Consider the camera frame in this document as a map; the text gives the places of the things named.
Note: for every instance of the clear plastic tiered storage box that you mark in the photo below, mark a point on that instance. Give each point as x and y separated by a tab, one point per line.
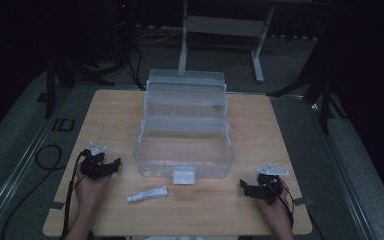
184	133

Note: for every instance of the person's left hand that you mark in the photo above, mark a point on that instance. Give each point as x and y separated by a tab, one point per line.
90	191

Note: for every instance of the white metal desk frame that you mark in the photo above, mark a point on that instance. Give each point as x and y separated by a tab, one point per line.
225	25

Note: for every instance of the black metal stand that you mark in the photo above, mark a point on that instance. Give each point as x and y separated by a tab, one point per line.
323	100
51	86

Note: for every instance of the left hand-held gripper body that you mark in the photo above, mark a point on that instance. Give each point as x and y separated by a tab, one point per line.
95	166

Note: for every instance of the white ointment tube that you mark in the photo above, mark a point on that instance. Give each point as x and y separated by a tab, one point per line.
146	194

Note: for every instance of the person's right hand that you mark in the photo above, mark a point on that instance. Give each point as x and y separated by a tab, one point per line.
278	208

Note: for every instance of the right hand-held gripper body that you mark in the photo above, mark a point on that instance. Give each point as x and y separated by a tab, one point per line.
270	186

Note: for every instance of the grey tape piece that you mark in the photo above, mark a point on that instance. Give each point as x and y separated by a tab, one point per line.
57	205
302	200

